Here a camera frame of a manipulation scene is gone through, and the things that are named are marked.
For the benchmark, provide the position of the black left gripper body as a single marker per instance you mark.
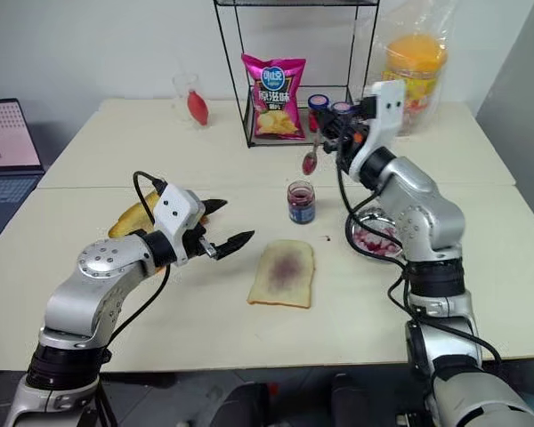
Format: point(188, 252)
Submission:
point(191, 249)

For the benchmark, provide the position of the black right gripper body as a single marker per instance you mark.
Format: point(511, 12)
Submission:
point(351, 142)

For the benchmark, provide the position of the spoon with purple jam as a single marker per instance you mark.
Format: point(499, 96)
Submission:
point(309, 165)

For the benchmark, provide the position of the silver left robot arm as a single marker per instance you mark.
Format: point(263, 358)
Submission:
point(98, 262)

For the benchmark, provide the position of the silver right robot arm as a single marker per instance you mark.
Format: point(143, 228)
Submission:
point(418, 187)

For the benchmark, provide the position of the lidded jam jar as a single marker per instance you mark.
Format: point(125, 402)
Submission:
point(317, 103)
point(340, 107)

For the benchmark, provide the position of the white bread slice with jam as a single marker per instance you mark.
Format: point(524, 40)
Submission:
point(285, 276)

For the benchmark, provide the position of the open glass jam jar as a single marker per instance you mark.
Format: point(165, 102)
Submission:
point(300, 209)

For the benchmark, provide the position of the plate with jam smears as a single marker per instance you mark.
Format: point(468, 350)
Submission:
point(374, 242)

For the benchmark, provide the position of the pink potato chips bag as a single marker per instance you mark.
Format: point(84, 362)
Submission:
point(276, 102)

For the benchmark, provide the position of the red pouch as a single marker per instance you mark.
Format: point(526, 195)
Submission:
point(198, 109)

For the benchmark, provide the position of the orange-lidded snack jar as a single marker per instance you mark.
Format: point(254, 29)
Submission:
point(416, 53)

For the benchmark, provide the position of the clear plastic bag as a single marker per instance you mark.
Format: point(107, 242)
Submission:
point(427, 18)

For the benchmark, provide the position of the dark blue laptop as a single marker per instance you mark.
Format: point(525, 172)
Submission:
point(9, 133)

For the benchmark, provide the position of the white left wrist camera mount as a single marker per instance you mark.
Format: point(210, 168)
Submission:
point(173, 209)

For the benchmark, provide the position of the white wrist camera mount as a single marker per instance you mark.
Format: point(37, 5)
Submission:
point(173, 209)
point(389, 107)

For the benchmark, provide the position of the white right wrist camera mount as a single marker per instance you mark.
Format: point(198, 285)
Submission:
point(389, 107)

